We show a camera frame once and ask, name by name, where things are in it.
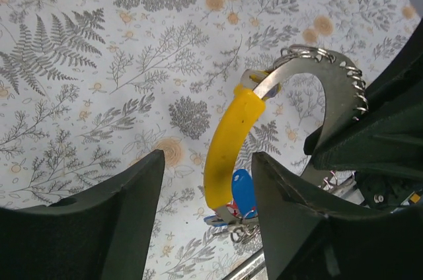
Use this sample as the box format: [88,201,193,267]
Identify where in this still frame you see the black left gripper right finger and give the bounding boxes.
[252,152,422,279]

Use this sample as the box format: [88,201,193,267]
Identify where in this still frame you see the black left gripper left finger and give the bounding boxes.
[1,150,165,279]

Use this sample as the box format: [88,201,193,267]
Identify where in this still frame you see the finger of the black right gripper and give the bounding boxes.
[362,23,422,118]
[303,94,422,181]

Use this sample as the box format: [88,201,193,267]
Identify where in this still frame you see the metal keyring hoop yellow handle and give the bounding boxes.
[204,44,369,231]

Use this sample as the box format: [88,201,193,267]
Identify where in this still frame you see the blue key tag on ring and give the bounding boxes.
[231,169,257,219]

